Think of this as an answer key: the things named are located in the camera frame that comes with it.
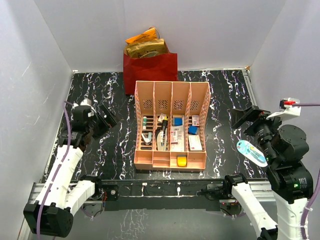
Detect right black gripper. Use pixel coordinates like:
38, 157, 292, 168
230, 104, 289, 163

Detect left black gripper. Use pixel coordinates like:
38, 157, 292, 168
87, 104, 121, 140

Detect pink plastic desk organizer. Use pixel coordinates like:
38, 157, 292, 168
134, 81, 211, 172

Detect red paper bag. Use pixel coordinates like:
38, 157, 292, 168
123, 50, 178, 95

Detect gold snack bag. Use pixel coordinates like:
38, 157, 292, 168
124, 38, 170, 59

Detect orange kettle chips bag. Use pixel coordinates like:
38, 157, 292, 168
125, 27, 158, 45

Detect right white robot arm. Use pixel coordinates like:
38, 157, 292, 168
222, 100, 315, 240

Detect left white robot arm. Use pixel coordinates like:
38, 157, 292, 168
23, 99, 117, 238

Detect blister pack with blue card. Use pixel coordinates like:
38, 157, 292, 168
236, 140, 268, 167

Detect white glue stick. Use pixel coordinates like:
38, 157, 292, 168
142, 116, 147, 131

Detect grey stapler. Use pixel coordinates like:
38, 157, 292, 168
141, 132, 153, 146

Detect white box cutter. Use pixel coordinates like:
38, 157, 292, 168
155, 129, 167, 151

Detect black yellow marker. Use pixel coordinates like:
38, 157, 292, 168
161, 116, 168, 132

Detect white red paper box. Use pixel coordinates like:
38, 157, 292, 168
188, 134, 203, 152

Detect blue small box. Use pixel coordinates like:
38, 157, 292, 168
172, 117, 183, 127

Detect white label packets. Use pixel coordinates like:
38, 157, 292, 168
170, 125, 185, 152

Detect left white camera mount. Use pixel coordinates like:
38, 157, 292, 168
72, 98, 97, 118

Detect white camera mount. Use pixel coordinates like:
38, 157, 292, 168
72, 98, 97, 118
266, 97, 301, 121

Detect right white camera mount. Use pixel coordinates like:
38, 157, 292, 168
266, 97, 301, 121

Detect aluminium front rail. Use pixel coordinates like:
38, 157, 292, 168
17, 181, 278, 240

